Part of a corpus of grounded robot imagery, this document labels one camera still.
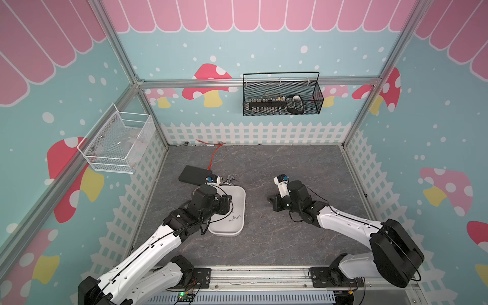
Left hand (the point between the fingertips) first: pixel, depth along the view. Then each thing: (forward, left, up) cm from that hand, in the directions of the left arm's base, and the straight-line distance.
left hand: (226, 200), depth 77 cm
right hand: (+5, -17, -6) cm, 19 cm away
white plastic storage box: (-3, -1, -17) cm, 18 cm away
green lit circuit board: (-31, +15, -20) cm, 40 cm away
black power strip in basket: (+42, -29, +17) cm, 54 cm away
